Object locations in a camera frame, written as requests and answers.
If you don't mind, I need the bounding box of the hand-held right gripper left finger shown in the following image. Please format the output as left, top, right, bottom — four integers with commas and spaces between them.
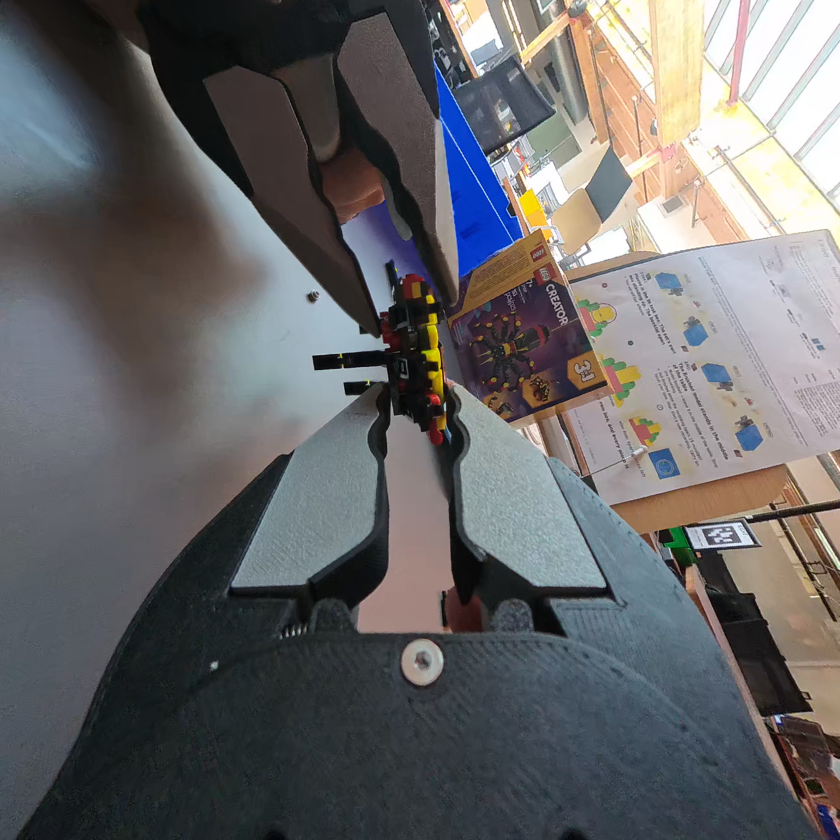
228, 385, 391, 610

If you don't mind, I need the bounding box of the white instruction sheet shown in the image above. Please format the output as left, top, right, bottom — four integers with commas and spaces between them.
567, 230, 840, 506

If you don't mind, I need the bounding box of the metal wire clip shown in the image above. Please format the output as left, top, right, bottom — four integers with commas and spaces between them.
577, 446, 649, 479

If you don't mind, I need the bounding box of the black yellow lego spider model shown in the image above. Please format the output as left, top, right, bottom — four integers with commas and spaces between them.
312, 272, 454, 447

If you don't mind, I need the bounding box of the yellow plastic bin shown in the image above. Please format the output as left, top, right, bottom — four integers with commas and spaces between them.
518, 189, 553, 245

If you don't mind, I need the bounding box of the person's left hand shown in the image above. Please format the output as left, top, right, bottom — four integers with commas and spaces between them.
320, 147, 387, 225

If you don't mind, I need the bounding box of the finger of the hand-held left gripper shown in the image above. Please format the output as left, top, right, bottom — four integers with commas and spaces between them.
203, 66, 383, 337
336, 10, 462, 308

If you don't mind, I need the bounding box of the black white marker tag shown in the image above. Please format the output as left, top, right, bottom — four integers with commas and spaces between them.
682, 520, 762, 552

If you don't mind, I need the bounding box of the purple yellow lego box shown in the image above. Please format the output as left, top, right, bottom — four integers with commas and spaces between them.
446, 230, 611, 427

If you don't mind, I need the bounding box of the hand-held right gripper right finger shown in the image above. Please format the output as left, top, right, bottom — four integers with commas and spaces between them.
448, 385, 609, 605

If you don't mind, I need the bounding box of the tan chair with black back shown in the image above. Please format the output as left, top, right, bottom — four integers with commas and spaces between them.
551, 144, 634, 257

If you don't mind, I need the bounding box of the blue plastic bin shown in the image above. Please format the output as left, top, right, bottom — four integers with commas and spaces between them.
341, 118, 525, 278
433, 64, 519, 217

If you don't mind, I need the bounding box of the wooden display board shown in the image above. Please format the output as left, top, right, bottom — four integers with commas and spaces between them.
564, 230, 840, 534

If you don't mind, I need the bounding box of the green plastic bin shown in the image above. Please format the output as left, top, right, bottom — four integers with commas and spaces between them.
659, 525, 700, 568

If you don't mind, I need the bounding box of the black monitor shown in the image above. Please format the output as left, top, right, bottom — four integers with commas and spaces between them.
696, 551, 813, 718

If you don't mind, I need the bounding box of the black mesh office chair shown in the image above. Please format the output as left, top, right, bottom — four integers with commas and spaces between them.
453, 56, 557, 155

